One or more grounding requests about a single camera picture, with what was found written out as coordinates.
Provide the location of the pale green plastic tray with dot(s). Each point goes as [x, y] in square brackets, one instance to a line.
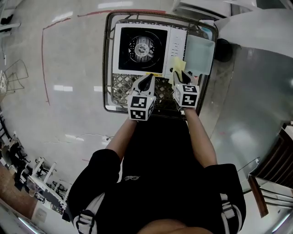
[198, 54]

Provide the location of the white portable stove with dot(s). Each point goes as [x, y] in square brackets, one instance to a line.
[175, 34]

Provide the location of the person's right forearm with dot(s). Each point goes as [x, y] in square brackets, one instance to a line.
[199, 137]

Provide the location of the cluttered white shelving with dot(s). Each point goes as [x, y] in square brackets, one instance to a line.
[41, 180]

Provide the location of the wicker glass-top table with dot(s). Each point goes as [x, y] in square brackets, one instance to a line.
[121, 88]

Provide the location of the black round stool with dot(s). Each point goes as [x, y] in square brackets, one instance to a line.
[224, 51]

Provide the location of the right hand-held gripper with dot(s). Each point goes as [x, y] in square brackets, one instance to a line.
[186, 96]

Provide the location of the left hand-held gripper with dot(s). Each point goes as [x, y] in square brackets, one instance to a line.
[141, 102]

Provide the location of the person's black shirt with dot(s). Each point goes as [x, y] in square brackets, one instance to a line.
[160, 173]

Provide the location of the yellow cloth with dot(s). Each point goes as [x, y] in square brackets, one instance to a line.
[177, 65]

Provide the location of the person's left forearm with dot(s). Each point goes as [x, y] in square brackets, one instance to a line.
[121, 139]

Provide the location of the dark wooden cabinet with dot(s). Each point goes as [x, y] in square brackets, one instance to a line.
[279, 157]

